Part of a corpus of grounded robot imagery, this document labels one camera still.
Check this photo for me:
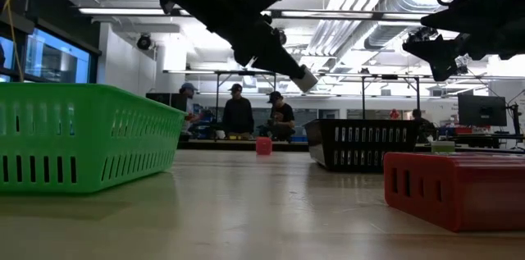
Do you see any blue lit window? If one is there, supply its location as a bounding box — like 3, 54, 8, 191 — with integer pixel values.
24, 26, 91, 84

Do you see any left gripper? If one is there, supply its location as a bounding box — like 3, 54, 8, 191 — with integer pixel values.
228, 12, 308, 81

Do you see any person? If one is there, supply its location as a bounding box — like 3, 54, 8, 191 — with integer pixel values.
222, 83, 255, 139
179, 82, 203, 130
262, 90, 296, 143
411, 108, 436, 143

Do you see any small white cube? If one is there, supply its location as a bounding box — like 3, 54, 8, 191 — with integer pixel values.
292, 64, 319, 94

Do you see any long ceiling light bar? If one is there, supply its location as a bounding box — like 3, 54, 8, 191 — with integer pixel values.
77, 7, 463, 21

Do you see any black metal frame stand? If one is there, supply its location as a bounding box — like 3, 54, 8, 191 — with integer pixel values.
212, 69, 278, 130
360, 73, 422, 121

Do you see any small red cube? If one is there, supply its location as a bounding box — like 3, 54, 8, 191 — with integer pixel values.
255, 136, 273, 156

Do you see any black round spotlight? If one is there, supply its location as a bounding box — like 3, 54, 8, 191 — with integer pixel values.
273, 28, 288, 47
137, 33, 153, 51

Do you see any small pale box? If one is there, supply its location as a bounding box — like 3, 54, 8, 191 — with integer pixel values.
431, 140, 456, 154

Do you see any green plastic basket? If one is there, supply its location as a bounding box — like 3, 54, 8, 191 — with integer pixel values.
0, 82, 186, 194

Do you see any black computer monitor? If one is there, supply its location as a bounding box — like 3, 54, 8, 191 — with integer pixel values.
458, 94, 508, 127

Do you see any black plastic basket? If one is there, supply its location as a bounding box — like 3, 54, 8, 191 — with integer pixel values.
304, 118, 421, 173

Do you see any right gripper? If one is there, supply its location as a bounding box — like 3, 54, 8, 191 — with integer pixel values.
403, 3, 525, 83

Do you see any yellow hanging cable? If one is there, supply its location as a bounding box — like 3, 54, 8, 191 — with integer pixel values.
0, 0, 30, 83

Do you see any red slotted box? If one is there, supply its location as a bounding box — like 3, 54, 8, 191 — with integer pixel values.
383, 152, 525, 234

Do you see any dark background workbench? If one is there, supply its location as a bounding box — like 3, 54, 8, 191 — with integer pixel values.
178, 139, 309, 153

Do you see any black background screen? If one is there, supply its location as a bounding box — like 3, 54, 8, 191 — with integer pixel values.
145, 92, 188, 112

